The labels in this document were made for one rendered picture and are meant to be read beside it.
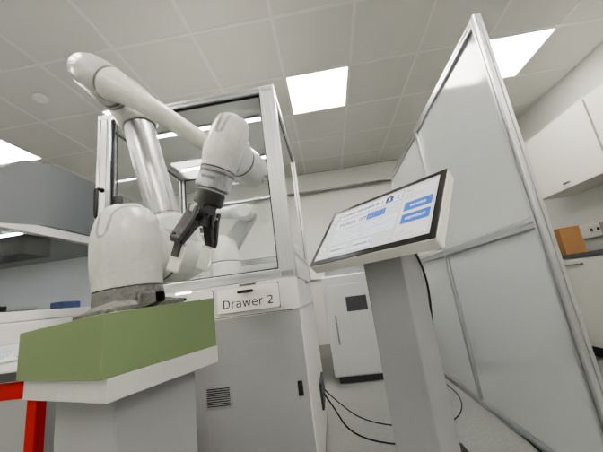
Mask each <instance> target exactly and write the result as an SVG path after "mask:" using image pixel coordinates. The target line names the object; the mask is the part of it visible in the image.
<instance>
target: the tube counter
mask: <svg viewBox="0 0 603 452"><path fill-rule="evenodd" d="M401 202H402V201H400V202H398V203H395V204H391V205H389V206H386V207H383V208H380V209H378V210H376V211H373V212H370V213H367V214H364V215H361V216H360V218H359V220H358V222H357V223H360V222H365V221H368V220H370V219H373V218H376V217H379V216H382V215H383V214H386V213H391V212H394V211H396V210H399V208H400V205H401Z"/></svg>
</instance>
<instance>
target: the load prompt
mask: <svg viewBox="0 0 603 452"><path fill-rule="evenodd" d="M404 192H405V190H403V191H400V192H397V193H396V194H393V195H391V196H387V197H384V198H381V199H380V200H377V201H375V202H372V203H370V204H366V205H364V206H361V207H359V208H356V209H354V210H352V211H349V212H347V213H344V214H343V216H342V218H341V220H340V221H344V220H346V219H349V218H352V217H355V216H356V215H359V214H362V213H366V212H369V211H371V210H374V209H376V208H379V207H382V206H384V205H386V204H391V203H394V202H396V201H398V200H401V199H402V198H403V195H404Z"/></svg>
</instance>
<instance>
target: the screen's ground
mask: <svg viewBox="0 0 603 452"><path fill-rule="evenodd" d="M440 175H441V174H440ZM440 175H438V176H435V177H433V178H429V179H427V180H424V181H422V182H419V183H417V184H414V185H412V186H410V187H406V188H403V189H401V190H398V191H397V192H400V191H403V190H405V192H404V195H403V198H402V199H401V200H398V201H396V202H394V203H391V204H395V203H398V202H400V201H402V202H401V205H400V208H399V210H396V211H394V212H391V213H395V212H398V217H397V219H396V223H395V226H394V228H393V229H390V230H385V231H381V232H378V233H374V234H372V235H373V238H372V241H371V245H370V246H368V247H364V248H357V249H354V250H350V251H348V250H349V248H350V246H351V244H352V241H354V240H356V239H353V240H350V241H347V242H349V244H348V246H347V249H346V251H345V252H344V253H340V254H336V255H333V256H340V255H343V254H347V253H351V252H355V251H358V250H362V249H366V248H372V247H376V246H379V245H383V244H387V243H390V242H394V241H398V240H402V239H408V238H412V237H415V236H419V235H423V234H426V233H429V232H430V227H431V222H432V217H433V208H434V204H435V199H436V194H437V189H438V185H439V180H440ZM397 192H394V193H392V194H389V195H387V196H391V195H393V194H396V193H397ZM430 194H433V201H432V202H431V203H429V204H425V205H422V206H419V207H416V208H414V209H411V210H408V211H405V212H403V210H404V207H405V203H407V202H410V201H413V200H416V199H418V198H421V197H423V196H428V195H430ZM387 196H383V197H381V198H384V197H387ZM381 198H378V199H376V200H373V201H371V202H369V203H367V204H370V203H372V202H375V201H377V200H380V199H381ZM391 204H386V205H384V206H382V207H379V208H376V209H374V210H371V211H369V212H366V213H362V214H359V215H356V216H355V217H352V218H349V219H346V220H344V221H341V222H339V224H336V225H333V226H331V227H330V229H329V231H328V235H327V236H326V238H325V240H324V242H323V244H322V246H321V248H323V247H328V246H329V244H330V242H331V240H332V238H333V236H334V234H335V232H337V231H340V230H344V229H347V228H350V227H353V226H355V225H358V224H361V223H364V222H360V223H357V222H358V220H359V218H360V216H361V215H364V214H367V213H370V212H373V211H376V210H378V209H380V208H383V207H386V206H389V205H391ZM364 205H366V204H363V205H360V206H357V207H355V208H353V209H351V210H348V211H346V212H343V213H340V214H338V215H336V217H335V219H336V218H339V217H341V216H343V214H344V213H347V212H349V211H352V210H354V209H356V208H359V207H361V206H364ZM429 206H431V211H430V215H429V216H428V217H424V218H422V219H418V220H415V221H412V222H407V223H403V224H400V220H401V216H402V215H403V214H407V213H411V212H414V211H417V210H420V209H423V208H425V207H429ZM391 213H386V214H383V215H382V216H385V215H388V214H391ZM382 216H379V217H376V218H373V219H370V220H368V221H371V220H374V219H377V218H380V217H382ZM341 218H342V217H341ZM368 221H365V222H368ZM399 224H400V225H399ZM372 235H368V236H365V237H363V238H366V237H369V236H372ZM359 239H362V238H359ZM347 242H344V243H347ZM344 243H340V244H337V245H341V244H344ZM337 245H334V246H337ZM334 246H331V247H334ZM331 247H328V249H327V251H326V253H325V255H321V256H317V257H316V259H315V261H319V260H322V259H326V258H330V257H333V256H327V255H328V252H329V250H330V248H331ZM315 261H314V262H315Z"/></svg>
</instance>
